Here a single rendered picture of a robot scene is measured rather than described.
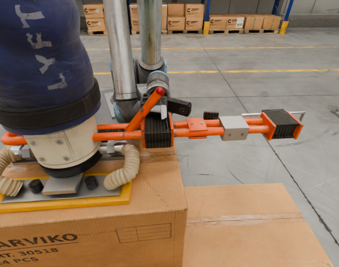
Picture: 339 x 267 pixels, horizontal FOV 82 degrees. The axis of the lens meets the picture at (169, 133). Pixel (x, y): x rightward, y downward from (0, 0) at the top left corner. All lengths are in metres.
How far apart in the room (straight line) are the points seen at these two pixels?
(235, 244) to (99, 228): 0.58
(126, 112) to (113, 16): 0.35
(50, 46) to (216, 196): 0.92
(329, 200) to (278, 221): 1.08
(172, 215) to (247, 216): 0.56
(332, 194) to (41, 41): 2.15
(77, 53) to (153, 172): 0.37
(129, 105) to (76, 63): 0.42
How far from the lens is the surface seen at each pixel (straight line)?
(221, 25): 7.91
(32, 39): 0.41
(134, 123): 0.53
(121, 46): 0.83
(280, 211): 1.13
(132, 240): 0.65
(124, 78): 0.82
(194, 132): 0.53
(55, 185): 0.59
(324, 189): 2.19
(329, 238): 1.89
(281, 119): 0.63
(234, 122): 0.58
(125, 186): 0.56
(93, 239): 0.65
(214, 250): 0.94
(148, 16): 1.01
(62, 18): 0.43
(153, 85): 0.72
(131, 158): 0.53
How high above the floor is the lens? 1.40
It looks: 37 degrees down
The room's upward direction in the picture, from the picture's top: straight up
